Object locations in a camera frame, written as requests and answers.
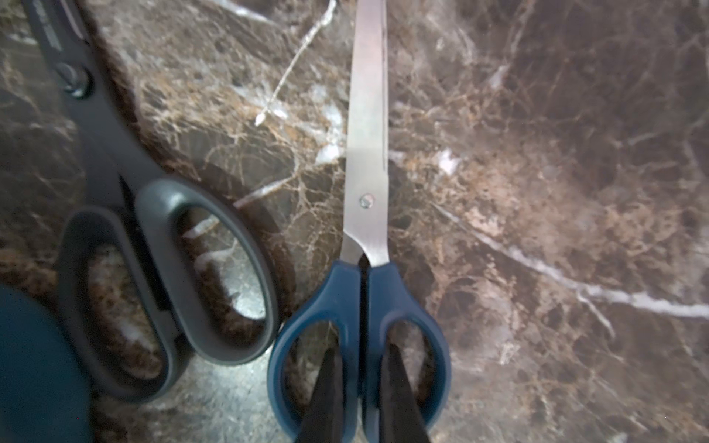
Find teal plastic storage box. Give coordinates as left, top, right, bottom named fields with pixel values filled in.
left=1, top=286, right=93, bottom=442

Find large black handled scissors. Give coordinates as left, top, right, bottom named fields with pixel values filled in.
left=22, top=1, right=280, bottom=402

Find blue handled scissors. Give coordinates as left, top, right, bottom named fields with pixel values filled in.
left=267, top=1, right=452, bottom=442

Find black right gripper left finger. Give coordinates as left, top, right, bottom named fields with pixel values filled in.
left=295, top=348, right=345, bottom=443

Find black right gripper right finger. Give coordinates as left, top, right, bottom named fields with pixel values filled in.
left=380, top=344, right=430, bottom=443

